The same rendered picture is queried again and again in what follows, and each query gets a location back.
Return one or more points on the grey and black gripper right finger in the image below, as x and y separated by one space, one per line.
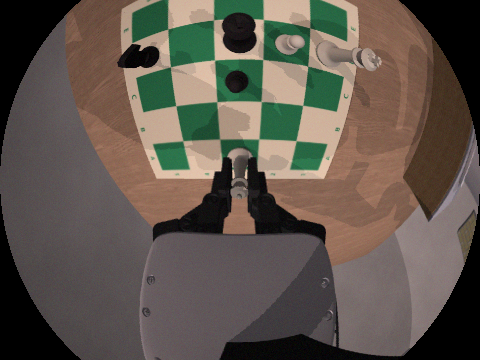
273 218

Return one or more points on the black knight chess piece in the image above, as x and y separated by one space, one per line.
133 58

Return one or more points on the black chess king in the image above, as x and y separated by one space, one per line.
239 34

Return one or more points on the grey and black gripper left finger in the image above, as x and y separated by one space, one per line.
205 217

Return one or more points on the white pawn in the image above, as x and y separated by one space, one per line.
286 44

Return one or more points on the black pawn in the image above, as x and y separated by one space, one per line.
236 81

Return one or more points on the green and cream chessboard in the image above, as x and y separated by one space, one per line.
291 114

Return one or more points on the white chess piece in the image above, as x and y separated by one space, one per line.
239 156
330 55

